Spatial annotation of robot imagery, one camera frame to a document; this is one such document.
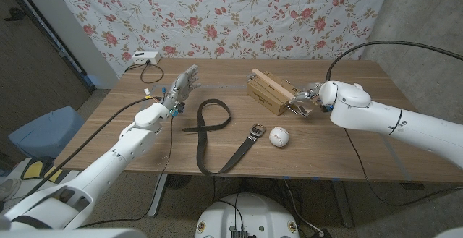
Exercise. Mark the white baseball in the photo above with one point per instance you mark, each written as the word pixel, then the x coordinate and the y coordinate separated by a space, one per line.
pixel 279 136

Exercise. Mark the dark fabric belt with buckle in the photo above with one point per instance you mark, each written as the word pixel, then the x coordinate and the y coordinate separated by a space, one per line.
pixel 201 144

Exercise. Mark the black round floor object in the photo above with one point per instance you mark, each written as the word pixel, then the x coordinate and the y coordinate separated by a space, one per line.
pixel 179 182

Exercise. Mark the white table leg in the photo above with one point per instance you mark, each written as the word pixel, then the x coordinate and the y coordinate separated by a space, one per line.
pixel 158 194

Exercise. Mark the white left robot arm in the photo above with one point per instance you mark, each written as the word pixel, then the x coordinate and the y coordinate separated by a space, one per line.
pixel 108 165

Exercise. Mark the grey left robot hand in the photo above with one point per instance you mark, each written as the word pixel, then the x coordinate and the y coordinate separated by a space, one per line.
pixel 179 89

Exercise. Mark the blue padded stool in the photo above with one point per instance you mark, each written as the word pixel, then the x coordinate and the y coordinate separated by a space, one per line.
pixel 47 133

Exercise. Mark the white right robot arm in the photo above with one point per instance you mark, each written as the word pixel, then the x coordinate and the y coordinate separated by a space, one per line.
pixel 398 122

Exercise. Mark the dark grey table leg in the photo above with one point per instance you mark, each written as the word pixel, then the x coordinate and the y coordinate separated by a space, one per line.
pixel 341 203

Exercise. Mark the yellow black floor pad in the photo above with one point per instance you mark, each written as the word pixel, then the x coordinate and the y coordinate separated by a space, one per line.
pixel 32 169

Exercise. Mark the floral backdrop cloth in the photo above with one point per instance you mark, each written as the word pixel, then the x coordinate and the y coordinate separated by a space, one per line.
pixel 224 17

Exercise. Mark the brown cardboard box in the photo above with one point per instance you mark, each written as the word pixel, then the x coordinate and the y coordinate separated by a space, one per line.
pixel 266 98

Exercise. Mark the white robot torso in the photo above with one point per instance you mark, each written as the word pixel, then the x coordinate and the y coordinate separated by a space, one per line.
pixel 247 216

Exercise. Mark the wooden clip hanger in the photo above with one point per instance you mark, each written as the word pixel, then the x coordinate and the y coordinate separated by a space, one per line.
pixel 275 85

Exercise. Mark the white power adapter box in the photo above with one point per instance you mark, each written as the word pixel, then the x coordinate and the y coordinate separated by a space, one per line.
pixel 145 57

